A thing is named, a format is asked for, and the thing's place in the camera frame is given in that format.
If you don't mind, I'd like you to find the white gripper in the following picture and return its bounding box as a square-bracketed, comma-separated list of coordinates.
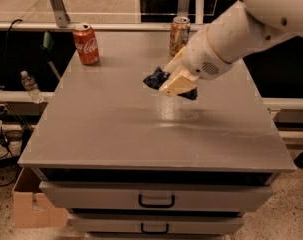
[159, 25, 232, 97]

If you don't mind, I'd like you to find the blue rxbar blueberry wrapper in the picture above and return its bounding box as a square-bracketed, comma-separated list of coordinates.
[143, 67, 198, 100]

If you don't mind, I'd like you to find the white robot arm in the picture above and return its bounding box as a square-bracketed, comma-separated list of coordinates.
[159, 0, 303, 96]

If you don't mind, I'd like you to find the orange soda can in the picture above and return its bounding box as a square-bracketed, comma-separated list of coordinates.
[169, 16, 191, 56]

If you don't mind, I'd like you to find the red coke can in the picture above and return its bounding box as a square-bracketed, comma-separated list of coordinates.
[72, 23, 99, 65]

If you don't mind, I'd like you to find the grey drawer cabinet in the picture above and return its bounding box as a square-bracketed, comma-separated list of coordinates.
[20, 32, 295, 240]

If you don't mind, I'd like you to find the clear plastic water bottle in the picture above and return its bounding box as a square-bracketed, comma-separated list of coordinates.
[20, 71, 44, 104]

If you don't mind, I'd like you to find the black caster wheel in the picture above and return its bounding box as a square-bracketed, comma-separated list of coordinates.
[294, 152, 303, 168]

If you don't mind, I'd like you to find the middle grey drawer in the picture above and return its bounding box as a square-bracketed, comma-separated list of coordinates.
[68, 214, 243, 235]

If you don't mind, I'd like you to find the grey drawer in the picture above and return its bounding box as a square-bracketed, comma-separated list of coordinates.
[40, 181, 273, 212]
[68, 214, 243, 235]

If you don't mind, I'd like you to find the top grey drawer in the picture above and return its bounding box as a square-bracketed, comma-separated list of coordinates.
[40, 181, 273, 212]

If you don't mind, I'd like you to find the cardboard box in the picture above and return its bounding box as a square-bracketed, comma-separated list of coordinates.
[12, 168, 67, 229]

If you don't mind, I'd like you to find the middle metal bracket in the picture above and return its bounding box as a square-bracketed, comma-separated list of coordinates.
[176, 0, 192, 18]

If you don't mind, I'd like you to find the metal bracket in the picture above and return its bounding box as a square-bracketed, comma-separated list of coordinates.
[176, 0, 192, 18]
[50, 0, 70, 28]

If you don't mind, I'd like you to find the left metal bracket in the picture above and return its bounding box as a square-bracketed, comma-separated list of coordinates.
[50, 0, 70, 28]

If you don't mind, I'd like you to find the green handled tool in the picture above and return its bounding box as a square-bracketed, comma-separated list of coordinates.
[40, 31, 61, 80]

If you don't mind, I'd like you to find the black cable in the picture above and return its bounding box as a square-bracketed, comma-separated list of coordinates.
[0, 18, 34, 188]

